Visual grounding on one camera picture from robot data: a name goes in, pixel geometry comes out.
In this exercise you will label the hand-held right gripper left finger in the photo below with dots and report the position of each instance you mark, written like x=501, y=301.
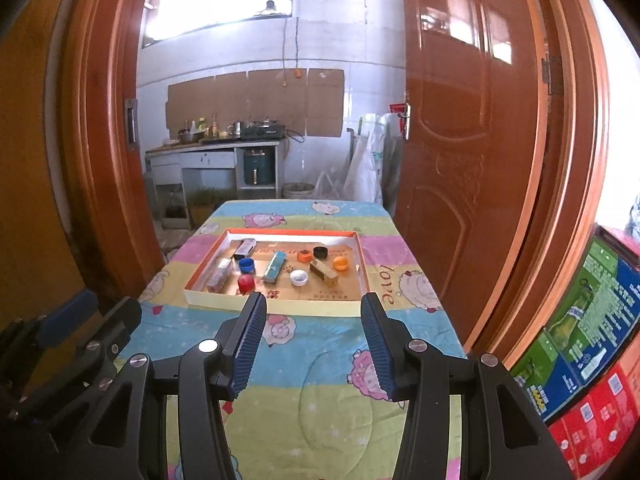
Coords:
x=247, y=345

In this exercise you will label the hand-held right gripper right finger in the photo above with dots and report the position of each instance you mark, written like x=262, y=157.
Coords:
x=380, y=345

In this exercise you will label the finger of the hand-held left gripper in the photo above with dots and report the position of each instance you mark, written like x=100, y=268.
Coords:
x=117, y=325
x=70, y=312

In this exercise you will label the red bottle cap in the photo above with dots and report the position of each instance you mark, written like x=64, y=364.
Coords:
x=245, y=284

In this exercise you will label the orange white cardboard tray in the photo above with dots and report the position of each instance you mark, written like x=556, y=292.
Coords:
x=310, y=307

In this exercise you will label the clear plastic box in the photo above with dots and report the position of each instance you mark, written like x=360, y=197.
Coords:
x=220, y=276

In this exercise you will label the blue bottle cap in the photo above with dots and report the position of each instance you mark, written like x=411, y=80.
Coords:
x=246, y=265

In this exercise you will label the light blue rectangular box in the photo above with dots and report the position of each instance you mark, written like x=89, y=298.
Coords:
x=274, y=266

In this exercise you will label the white bottle cap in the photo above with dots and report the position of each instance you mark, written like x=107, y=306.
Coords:
x=298, y=277

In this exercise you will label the shiny gold rectangular box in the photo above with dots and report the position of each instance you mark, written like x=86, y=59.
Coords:
x=324, y=272

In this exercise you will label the white black rectangular box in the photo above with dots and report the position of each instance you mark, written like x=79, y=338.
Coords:
x=245, y=247

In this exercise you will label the orange black bottle cap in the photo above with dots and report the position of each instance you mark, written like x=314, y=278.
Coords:
x=303, y=256

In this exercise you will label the printed cartoon sheep blanket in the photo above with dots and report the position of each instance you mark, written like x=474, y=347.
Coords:
x=310, y=360

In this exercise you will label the white bucket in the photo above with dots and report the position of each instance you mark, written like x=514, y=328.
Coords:
x=298, y=191

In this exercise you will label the clear plastic bag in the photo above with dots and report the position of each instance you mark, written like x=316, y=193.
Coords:
x=327, y=185

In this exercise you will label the green air fryer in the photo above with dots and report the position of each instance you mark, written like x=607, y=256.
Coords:
x=257, y=165

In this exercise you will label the white woven sack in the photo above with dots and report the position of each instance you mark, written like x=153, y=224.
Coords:
x=370, y=160

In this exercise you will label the white kitchen cabinet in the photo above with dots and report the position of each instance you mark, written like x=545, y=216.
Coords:
x=210, y=159

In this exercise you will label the metal strike plate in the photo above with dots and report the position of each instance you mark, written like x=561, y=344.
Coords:
x=131, y=120

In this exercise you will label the metal wok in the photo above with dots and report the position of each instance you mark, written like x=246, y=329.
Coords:
x=191, y=136

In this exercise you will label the brown wooden door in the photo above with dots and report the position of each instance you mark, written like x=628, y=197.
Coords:
x=465, y=160

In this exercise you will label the green blue carton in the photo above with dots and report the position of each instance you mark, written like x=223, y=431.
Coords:
x=585, y=325

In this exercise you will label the black gas stove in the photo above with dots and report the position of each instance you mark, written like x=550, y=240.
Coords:
x=262, y=132

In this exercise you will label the metal kettle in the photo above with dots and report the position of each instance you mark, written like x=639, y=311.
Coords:
x=235, y=127

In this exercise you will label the red carton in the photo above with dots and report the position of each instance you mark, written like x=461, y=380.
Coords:
x=600, y=420

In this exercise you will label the metal door hinge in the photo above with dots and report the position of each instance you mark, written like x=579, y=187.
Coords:
x=550, y=75

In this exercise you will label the window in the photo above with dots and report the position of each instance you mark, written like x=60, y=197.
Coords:
x=200, y=5

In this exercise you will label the brown wooden door frame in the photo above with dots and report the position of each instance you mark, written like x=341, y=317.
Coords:
x=100, y=160

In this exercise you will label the cardboard sheet on wall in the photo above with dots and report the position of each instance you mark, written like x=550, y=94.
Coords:
x=260, y=95

